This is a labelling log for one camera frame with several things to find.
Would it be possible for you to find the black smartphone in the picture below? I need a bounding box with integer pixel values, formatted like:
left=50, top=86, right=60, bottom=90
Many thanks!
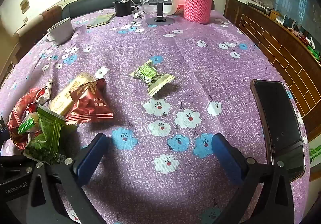
left=250, top=79, right=307, bottom=182

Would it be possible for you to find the purple floral tablecloth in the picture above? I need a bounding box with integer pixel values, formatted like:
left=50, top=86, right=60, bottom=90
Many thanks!
left=0, top=8, right=310, bottom=224

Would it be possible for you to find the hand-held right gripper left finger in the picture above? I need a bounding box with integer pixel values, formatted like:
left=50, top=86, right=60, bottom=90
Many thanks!
left=26, top=133, right=108, bottom=224

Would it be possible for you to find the brown armchair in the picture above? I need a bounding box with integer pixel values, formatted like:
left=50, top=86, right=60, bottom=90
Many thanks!
left=10, top=5, right=63, bottom=64

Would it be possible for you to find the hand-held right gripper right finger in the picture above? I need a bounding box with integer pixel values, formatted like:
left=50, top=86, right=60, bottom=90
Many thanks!
left=212, top=133, right=294, bottom=224

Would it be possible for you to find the white and red tub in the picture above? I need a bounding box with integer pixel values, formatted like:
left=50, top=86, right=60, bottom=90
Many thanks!
left=163, top=0, right=186, bottom=15

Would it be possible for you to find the white and red snack packet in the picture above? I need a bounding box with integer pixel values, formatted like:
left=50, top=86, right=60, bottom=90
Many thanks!
left=37, top=79, right=54, bottom=104

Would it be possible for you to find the dark red snack packet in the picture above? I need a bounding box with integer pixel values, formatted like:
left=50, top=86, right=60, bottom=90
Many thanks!
left=65, top=78, right=114, bottom=124

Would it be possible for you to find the wooden glass-door cabinet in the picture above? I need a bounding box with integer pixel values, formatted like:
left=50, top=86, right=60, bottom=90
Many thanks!
left=224, top=0, right=321, bottom=145

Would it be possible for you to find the small green-edged candy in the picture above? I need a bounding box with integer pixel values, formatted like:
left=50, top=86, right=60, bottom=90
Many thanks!
left=17, top=114, right=39, bottom=135

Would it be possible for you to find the gold snack packet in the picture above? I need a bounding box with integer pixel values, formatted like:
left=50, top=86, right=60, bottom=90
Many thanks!
left=48, top=73, right=97, bottom=117

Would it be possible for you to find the gold wall plaque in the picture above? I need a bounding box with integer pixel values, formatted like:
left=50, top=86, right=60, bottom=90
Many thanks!
left=20, top=0, right=31, bottom=14

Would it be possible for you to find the black container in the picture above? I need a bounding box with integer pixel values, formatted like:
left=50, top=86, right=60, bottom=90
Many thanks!
left=113, top=0, right=136, bottom=17

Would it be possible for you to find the green bamboo wall sticker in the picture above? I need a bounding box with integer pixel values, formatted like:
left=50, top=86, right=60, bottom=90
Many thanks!
left=309, top=146, right=321, bottom=165

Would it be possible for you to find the pale green snack packet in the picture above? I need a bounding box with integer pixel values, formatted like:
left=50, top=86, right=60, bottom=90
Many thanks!
left=129, top=59, right=176, bottom=99

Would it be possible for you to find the black leather sofa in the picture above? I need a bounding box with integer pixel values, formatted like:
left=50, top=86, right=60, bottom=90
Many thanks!
left=61, top=0, right=216, bottom=20

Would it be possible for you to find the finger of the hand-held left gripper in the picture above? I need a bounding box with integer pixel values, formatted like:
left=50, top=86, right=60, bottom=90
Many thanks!
left=0, top=116, right=8, bottom=149

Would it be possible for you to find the white cup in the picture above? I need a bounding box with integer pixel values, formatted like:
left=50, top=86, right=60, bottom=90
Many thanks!
left=47, top=17, right=74, bottom=45

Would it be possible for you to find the bright red candy packet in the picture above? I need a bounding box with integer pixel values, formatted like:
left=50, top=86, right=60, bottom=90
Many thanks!
left=7, top=88, right=49, bottom=151

